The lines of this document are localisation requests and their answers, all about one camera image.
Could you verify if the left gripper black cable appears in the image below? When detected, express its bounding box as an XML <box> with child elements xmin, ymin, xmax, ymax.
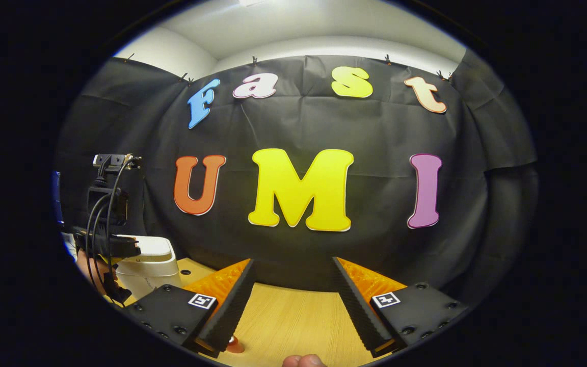
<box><xmin>85</xmin><ymin>155</ymin><xmax>137</xmax><ymax>302</ymax></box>

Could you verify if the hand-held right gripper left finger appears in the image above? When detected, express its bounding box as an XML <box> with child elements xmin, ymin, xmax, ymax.
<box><xmin>122</xmin><ymin>258</ymin><xmax>257</xmax><ymax>358</ymax></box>

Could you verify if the white desktop garbage bin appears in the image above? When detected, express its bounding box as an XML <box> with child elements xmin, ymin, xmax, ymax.
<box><xmin>114</xmin><ymin>235</ymin><xmax>182</xmax><ymax>301</ymax></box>

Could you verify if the black backdrop cloth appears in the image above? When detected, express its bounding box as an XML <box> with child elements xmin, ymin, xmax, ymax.
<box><xmin>54</xmin><ymin>48</ymin><xmax>539</xmax><ymax>306</ymax></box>

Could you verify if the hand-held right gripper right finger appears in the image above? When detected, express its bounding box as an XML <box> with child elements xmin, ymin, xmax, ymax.
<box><xmin>331</xmin><ymin>256</ymin><xmax>471</xmax><ymax>358</ymax></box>

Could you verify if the wooden desktop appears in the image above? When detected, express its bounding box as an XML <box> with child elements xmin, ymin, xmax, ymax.
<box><xmin>120</xmin><ymin>257</ymin><xmax>378</xmax><ymax>367</ymax></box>

